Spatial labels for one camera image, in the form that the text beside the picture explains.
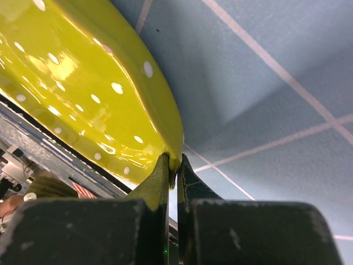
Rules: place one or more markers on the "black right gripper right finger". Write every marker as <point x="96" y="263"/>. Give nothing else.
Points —
<point x="213" y="230"/>

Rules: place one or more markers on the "green dotted plate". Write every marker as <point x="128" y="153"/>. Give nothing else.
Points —
<point x="82" y="72"/>

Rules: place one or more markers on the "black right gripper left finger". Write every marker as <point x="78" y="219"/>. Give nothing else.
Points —
<point x="128" y="230"/>

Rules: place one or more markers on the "blue checked cloth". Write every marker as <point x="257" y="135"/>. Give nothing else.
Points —
<point x="264" y="89"/>

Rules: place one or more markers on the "striped folded cloth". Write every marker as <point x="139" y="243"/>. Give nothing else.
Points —
<point x="82" y="192"/>

